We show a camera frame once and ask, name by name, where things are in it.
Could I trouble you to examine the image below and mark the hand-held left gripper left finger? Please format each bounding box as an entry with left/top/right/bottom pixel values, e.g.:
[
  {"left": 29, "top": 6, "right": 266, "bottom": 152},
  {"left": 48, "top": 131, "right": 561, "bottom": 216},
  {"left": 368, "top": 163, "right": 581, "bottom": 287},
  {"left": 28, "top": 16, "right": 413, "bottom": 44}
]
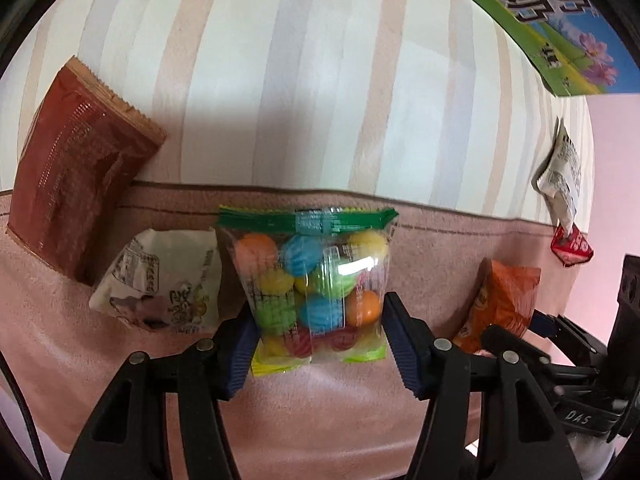
[{"left": 62, "top": 309, "right": 259, "bottom": 480}]

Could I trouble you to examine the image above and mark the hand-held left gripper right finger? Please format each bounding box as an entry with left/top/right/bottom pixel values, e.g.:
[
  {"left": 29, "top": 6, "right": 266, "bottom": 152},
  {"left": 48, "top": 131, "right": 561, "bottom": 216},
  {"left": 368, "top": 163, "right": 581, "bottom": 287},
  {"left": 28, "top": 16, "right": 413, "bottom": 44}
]
[{"left": 381, "top": 292, "right": 574, "bottom": 480}]

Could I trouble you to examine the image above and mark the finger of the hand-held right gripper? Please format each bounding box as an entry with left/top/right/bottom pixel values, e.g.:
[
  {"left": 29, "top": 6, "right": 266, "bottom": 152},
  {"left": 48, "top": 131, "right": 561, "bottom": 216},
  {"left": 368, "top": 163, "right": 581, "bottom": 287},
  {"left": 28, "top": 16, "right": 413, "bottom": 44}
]
[
  {"left": 531, "top": 311, "right": 609, "bottom": 370},
  {"left": 481, "top": 324, "right": 593, "bottom": 397}
]

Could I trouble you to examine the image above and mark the orange snack packet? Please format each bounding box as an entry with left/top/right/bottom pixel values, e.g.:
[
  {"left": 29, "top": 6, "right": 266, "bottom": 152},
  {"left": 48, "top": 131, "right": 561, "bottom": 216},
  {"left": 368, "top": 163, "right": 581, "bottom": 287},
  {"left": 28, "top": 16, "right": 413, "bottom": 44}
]
[{"left": 452, "top": 258, "right": 542, "bottom": 354}]

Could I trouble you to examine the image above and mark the clear colourful candy ball packet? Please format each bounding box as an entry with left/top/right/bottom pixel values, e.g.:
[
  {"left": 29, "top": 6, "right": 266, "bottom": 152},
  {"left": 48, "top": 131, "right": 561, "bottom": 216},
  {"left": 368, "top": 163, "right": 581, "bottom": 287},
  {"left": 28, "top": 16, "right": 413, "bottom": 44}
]
[{"left": 216, "top": 204, "right": 400, "bottom": 379}]

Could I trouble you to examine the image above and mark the printed cardboard box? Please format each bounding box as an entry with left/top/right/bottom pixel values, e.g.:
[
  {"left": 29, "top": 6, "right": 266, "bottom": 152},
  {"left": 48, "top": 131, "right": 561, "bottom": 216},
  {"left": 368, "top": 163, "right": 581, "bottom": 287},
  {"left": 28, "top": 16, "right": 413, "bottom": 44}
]
[{"left": 414, "top": 0, "right": 622, "bottom": 97}]

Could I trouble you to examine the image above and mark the red triangular snack packet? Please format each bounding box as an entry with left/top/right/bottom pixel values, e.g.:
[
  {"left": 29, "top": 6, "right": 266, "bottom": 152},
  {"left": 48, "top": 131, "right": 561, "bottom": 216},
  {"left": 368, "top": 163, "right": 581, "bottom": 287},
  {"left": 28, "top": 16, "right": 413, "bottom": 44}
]
[{"left": 550, "top": 225, "right": 595, "bottom": 267}]

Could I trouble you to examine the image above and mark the white dog print packet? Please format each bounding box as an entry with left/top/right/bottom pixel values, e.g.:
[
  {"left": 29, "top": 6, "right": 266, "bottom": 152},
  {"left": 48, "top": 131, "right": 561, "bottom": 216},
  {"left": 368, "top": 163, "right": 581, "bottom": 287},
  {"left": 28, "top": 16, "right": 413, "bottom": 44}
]
[{"left": 89, "top": 227, "right": 224, "bottom": 335}]

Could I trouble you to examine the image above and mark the grey white snack packet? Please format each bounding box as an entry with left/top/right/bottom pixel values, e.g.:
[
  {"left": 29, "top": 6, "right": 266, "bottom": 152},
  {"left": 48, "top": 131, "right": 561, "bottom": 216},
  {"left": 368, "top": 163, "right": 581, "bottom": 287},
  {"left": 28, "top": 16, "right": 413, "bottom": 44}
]
[{"left": 530, "top": 117, "right": 584, "bottom": 232}]

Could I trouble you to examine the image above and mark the brown snack packet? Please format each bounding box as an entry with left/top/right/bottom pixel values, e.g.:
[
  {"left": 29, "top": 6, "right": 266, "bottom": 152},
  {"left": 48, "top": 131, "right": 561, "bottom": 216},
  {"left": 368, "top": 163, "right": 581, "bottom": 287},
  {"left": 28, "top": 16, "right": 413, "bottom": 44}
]
[{"left": 7, "top": 57, "right": 168, "bottom": 287}]

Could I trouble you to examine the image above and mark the black cable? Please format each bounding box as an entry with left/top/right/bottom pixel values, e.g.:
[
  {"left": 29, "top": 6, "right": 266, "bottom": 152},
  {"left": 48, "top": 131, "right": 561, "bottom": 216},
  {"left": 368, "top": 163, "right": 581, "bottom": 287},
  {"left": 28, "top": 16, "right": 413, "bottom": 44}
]
[{"left": 0, "top": 350, "right": 52, "bottom": 480}]

